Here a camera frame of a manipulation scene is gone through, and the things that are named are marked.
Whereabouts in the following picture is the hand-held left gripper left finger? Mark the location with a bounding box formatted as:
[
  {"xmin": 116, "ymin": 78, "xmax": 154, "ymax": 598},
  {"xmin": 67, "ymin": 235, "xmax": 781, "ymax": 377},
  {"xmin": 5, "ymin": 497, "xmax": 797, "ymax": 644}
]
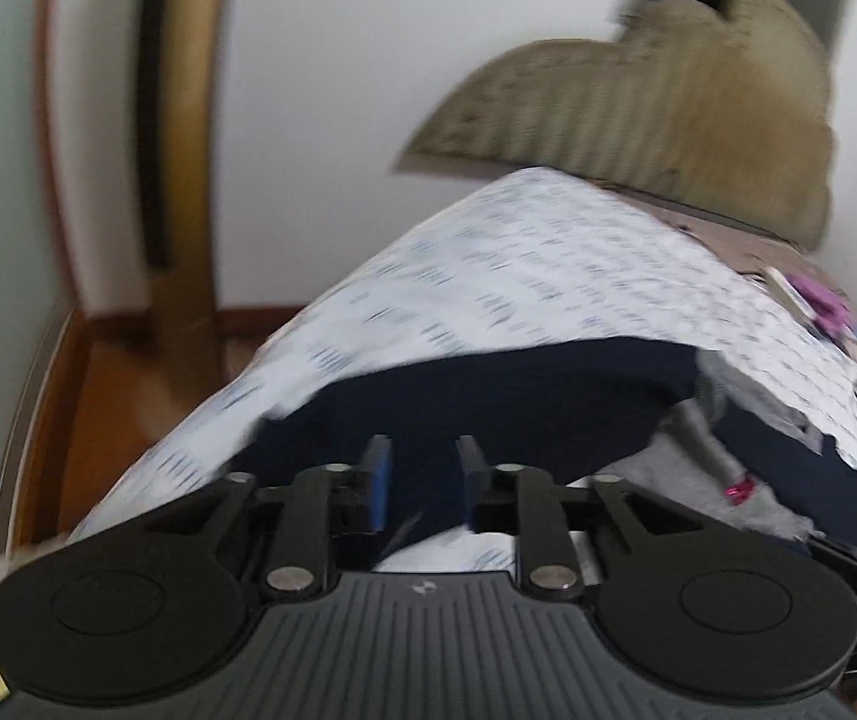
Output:
[{"xmin": 147, "ymin": 433, "xmax": 392, "ymax": 602}]

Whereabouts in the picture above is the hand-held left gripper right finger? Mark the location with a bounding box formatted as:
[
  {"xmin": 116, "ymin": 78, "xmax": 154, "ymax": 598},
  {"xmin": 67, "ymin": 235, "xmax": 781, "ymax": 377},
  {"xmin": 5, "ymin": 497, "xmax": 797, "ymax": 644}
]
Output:
[{"xmin": 456, "ymin": 433, "xmax": 706, "ymax": 604}]

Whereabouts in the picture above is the navy garment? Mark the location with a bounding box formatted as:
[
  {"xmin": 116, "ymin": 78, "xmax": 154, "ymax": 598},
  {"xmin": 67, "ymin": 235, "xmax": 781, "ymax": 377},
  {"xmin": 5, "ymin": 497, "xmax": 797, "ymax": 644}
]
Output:
[{"xmin": 252, "ymin": 337, "xmax": 857, "ymax": 565}]

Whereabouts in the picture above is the grey knit sweater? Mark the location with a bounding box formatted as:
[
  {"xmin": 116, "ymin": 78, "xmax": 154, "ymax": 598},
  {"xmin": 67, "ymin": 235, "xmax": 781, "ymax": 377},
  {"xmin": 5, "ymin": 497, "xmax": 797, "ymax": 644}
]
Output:
[{"xmin": 570, "ymin": 349, "xmax": 830, "ymax": 541}]

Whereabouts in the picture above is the white printed bed sheet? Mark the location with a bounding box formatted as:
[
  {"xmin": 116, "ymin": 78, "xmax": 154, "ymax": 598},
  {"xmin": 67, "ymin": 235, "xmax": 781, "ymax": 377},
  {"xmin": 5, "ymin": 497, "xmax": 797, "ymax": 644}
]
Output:
[{"xmin": 0, "ymin": 165, "xmax": 857, "ymax": 586}]

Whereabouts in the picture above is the white flat packet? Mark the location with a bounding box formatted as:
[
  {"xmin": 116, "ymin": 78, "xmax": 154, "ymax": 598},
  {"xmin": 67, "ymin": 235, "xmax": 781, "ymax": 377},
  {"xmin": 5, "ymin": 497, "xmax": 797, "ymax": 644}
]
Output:
[{"xmin": 762, "ymin": 265, "xmax": 813, "ymax": 317}]

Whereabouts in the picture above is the beige padded headboard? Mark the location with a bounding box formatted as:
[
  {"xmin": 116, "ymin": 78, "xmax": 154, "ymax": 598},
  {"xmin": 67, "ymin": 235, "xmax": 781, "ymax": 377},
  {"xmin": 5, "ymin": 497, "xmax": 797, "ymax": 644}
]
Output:
[{"xmin": 390, "ymin": 0, "xmax": 838, "ymax": 250}]

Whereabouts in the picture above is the wooden door frame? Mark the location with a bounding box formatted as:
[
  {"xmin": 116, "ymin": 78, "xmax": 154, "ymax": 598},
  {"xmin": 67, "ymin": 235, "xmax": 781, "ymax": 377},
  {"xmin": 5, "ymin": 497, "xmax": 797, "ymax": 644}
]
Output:
[{"xmin": 32, "ymin": 0, "xmax": 236, "ymax": 335}]

